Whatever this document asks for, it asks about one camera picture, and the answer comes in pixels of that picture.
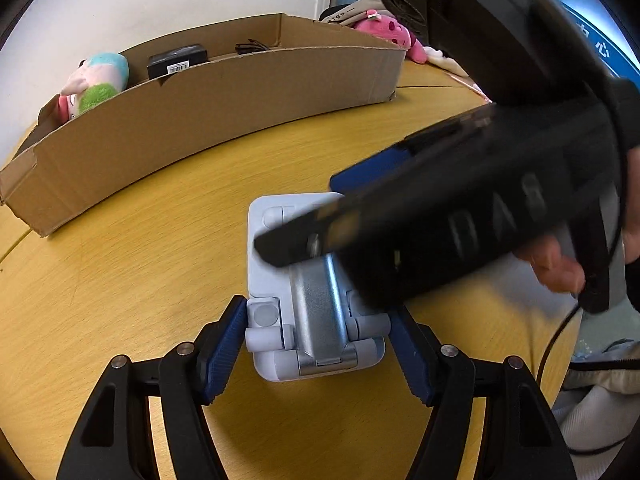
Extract white folding phone stand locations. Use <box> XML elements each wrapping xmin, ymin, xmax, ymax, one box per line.
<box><xmin>245</xmin><ymin>192</ymin><xmax>390</xmax><ymax>382</ymax></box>

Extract black sunglasses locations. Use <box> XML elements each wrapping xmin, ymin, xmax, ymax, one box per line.
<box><xmin>234</xmin><ymin>38</ymin><xmax>271</xmax><ymax>55</ymax></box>

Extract brown cardboard tray box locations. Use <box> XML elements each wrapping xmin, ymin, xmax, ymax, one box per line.
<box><xmin>1</xmin><ymin>13</ymin><xmax>405</xmax><ymax>236</ymax></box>

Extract black charger box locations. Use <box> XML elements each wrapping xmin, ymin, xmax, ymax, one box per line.
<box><xmin>146</xmin><ymin>44</ymin><xmax>208</xmax><ymax>79</ymax></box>

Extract pink blue green plush toy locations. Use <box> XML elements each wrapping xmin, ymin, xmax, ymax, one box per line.
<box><xmin>58</xmin><ymin>52</ymin><xmax>129</xmax><ymax>122</ymax></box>

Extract person's right hand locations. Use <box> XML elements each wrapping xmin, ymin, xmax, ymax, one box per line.
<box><xmin>514</xmin><ymin>142</ymin><xmax>640</xmax><ymax>295</ymax></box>

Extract white panda plush toy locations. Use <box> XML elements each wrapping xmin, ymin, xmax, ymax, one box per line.
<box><xmin>424</xmin><ymin>47</ymin><xmax>468</xmax><ymax>78</ymax></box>

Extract beige printed cloth bag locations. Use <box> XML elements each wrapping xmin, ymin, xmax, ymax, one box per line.
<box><xmin>319</xmin><ymin>0</ymin><xmax>388</xmax><ymax>26</ymax></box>

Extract black cable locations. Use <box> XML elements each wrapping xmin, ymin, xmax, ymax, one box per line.
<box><xmin>534</xmin><ymin>224</ymin><xmax>640</xmax><ymax>458</ymax></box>

